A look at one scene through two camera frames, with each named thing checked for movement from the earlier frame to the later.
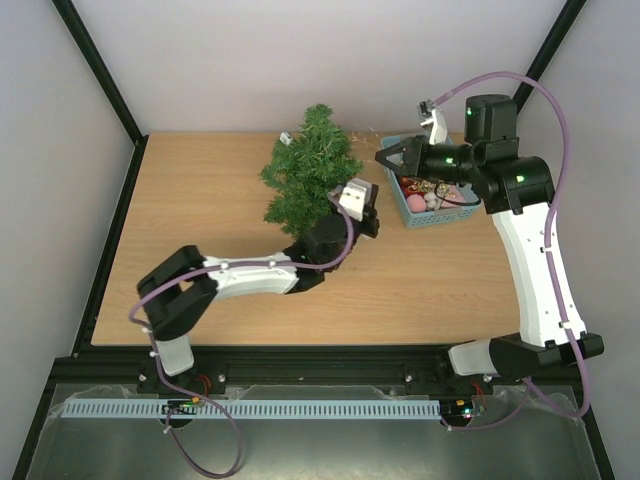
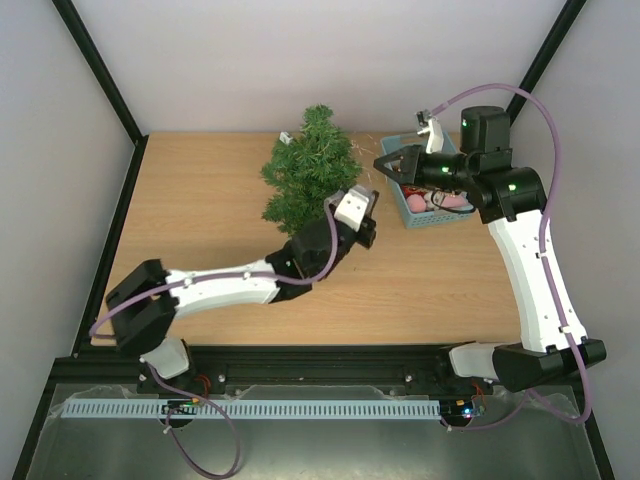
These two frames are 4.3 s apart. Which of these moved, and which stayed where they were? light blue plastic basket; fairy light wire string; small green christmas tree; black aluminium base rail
Moved: fairy light wire string
Stayed: small green christmas tree; black aluminium base rail; light blue plastic basket
